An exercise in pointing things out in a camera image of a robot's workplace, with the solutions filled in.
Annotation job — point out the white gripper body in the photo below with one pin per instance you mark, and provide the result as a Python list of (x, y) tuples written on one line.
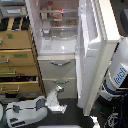
[(52, 100)]

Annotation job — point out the fridge drawer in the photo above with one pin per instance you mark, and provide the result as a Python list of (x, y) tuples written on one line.
[(68, 87), (57, 67)]

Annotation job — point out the upper fridge drawer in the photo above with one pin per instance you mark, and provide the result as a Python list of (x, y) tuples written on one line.
[(57, 67)]

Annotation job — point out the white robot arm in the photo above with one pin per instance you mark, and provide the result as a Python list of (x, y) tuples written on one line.
[(19, 114)]

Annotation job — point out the white blue Fetch robot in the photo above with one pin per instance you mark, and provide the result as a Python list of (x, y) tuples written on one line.
[(115, 81)]

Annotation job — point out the grey box on cabinet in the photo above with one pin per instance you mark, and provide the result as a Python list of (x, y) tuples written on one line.
[(13, 11)]

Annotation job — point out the white fridge door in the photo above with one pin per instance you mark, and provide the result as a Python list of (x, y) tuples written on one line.
[(96, 41)]

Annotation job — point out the food items on shelf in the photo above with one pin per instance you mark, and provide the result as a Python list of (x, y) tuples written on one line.
[(59, 13)]

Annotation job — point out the wooden drawer cabinet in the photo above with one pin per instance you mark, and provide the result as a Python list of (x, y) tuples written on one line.
[(19, 68)]

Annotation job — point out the lower fridge drawer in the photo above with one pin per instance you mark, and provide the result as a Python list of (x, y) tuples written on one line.
[(68, 87)]

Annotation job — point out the white refrigerator body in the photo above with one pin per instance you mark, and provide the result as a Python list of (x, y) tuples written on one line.
[(51, 41)]

